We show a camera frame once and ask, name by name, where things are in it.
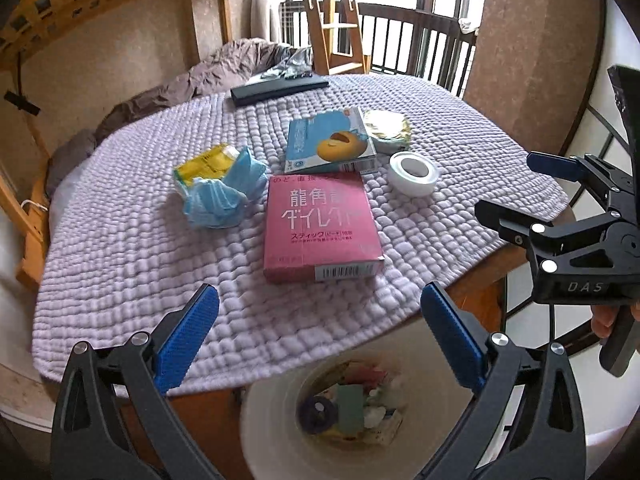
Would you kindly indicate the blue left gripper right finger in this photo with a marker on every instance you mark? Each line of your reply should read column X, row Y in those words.
column 459, row 335

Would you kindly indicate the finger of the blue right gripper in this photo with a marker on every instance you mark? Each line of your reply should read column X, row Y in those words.
column 511, row 225
column 568, row 169

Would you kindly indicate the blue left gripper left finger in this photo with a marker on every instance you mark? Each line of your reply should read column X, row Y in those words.
column 180, row 335

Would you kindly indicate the teal lint sponge block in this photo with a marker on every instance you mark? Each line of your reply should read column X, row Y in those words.
column 350, row 406

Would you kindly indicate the pink lips-shaped toy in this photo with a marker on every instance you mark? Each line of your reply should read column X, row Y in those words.
column 363, row 374

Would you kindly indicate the white trash bin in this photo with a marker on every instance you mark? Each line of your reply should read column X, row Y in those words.
column 431, row 402

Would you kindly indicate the person's right hand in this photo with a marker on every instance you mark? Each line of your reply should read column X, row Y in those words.
column 603, row 318

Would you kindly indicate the white tape roll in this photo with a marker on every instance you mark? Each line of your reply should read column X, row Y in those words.
column 413, row 174

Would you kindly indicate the blue face mask lower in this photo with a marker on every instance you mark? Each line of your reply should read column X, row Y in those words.
column 212, row 204

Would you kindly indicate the blue face mask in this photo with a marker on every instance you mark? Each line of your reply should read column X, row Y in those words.
column 212, row 204
column 247, row 175

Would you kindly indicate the yellow BABO tissue pack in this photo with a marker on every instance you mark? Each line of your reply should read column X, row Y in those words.
column 389, row 131

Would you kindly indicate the blue face mask upper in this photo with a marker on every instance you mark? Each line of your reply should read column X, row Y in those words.
column 247, row 175

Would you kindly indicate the pink medicine box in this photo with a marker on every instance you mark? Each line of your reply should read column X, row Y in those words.
column 319, row 227

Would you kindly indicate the lavender waffle blanket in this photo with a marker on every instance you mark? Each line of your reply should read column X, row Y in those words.
column 123, row 254

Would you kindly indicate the yellow tissue packet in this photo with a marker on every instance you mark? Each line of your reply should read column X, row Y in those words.
column 212, row 164

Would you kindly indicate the blue cartoon medicine box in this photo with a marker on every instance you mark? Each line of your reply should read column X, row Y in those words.
column 335, row 141

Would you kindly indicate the dark balcony railing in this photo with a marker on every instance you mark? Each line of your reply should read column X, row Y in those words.
column 399, row 41

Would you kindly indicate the grey pillow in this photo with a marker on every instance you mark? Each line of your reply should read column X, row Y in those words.
column 67, row 157

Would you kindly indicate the wooden bunk ladder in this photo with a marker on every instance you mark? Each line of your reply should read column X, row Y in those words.
column 335, row 37

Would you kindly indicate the black remote control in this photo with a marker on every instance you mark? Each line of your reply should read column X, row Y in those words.
column 297, row 76

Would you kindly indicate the black flat box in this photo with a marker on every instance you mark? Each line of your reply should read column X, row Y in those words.
column 251, row 94

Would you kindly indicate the brown duvet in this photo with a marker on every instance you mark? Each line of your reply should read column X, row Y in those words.
column 230, row 66

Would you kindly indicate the grey crumpled clothing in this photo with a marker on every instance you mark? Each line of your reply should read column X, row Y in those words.
column 301, row 60

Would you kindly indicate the black clip-on device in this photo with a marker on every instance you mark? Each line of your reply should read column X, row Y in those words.
column 21, row 103

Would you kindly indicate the wooden bunk bed frame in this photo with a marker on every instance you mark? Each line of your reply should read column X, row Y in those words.
column 76, row 60

